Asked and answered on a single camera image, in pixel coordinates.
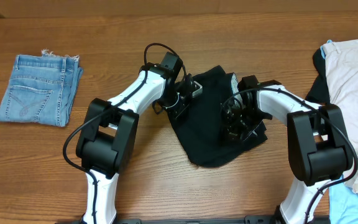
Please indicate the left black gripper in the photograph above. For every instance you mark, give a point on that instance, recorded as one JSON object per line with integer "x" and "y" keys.
{"x": 177, "y": 111}

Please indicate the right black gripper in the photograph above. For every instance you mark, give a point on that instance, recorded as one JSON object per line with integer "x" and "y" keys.
{"x": 239, "y": 129}

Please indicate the black shorts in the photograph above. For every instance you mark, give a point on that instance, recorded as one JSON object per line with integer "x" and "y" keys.
{"x": 199, "y": 130}

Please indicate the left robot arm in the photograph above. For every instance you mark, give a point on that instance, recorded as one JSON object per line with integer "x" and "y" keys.
{"x": 107, "y": 138}

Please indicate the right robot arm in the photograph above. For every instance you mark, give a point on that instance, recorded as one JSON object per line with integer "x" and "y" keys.
{"x": 319, "y": 150}

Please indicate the black garment under pile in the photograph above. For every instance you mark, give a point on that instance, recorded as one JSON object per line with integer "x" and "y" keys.
{"x": 319, "y": 92}

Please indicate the light blue garment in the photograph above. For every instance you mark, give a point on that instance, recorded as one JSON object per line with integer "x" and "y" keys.
{"x": 343, "y": 204}

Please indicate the folded blue denim shorts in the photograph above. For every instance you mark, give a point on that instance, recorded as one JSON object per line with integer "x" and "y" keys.
{"x": 41, "y": 89}

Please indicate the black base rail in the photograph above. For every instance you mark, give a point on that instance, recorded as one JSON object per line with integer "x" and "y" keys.
{"x": 191, "y": 221}

